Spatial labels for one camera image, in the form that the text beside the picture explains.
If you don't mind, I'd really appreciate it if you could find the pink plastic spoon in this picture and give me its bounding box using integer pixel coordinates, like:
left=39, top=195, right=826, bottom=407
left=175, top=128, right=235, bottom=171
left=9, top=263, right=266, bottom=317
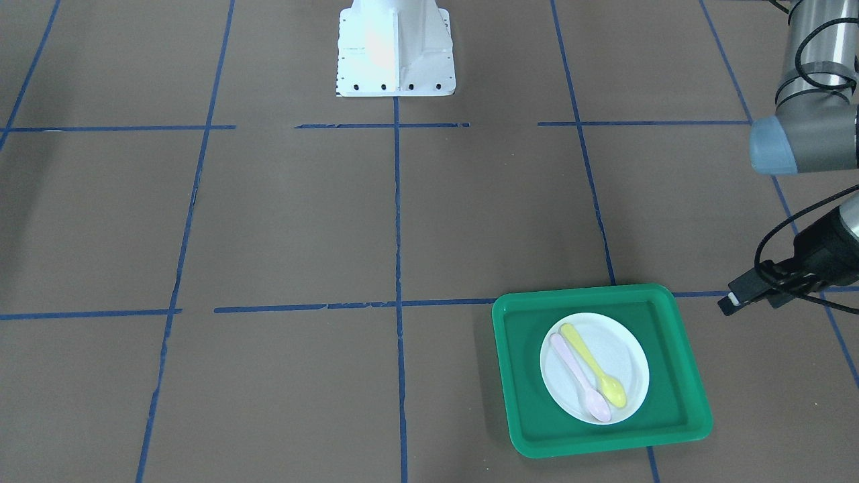
left=549, top=333, right=611, bottom=423

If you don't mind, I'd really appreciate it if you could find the yellow plastic spoon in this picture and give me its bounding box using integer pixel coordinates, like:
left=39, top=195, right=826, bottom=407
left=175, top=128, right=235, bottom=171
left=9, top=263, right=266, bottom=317
left=560, top=323, right=627, bottom=409

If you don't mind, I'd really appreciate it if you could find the white round plate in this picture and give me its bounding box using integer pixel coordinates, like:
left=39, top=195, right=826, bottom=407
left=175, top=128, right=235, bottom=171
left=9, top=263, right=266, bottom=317
left=539, top=313, right=650, bottom=426

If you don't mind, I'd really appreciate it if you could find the white central pillar with base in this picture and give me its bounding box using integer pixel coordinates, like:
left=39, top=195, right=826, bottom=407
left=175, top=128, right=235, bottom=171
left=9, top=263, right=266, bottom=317
left=336, top=1, right=457, bottom=97

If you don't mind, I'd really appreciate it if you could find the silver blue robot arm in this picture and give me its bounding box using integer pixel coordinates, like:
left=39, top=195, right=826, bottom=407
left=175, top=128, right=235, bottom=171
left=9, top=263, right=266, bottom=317
left=718, top=1, right=858, bottom=316

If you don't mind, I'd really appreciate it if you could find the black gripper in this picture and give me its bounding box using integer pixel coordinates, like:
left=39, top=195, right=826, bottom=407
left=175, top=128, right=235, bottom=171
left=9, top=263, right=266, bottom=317
left=717, top=212, right=858, bottom=316

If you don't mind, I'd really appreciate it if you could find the green plastic tray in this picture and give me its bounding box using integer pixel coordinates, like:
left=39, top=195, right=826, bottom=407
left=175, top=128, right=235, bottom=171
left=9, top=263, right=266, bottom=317
left=492, top=284, right=713, bottom=459

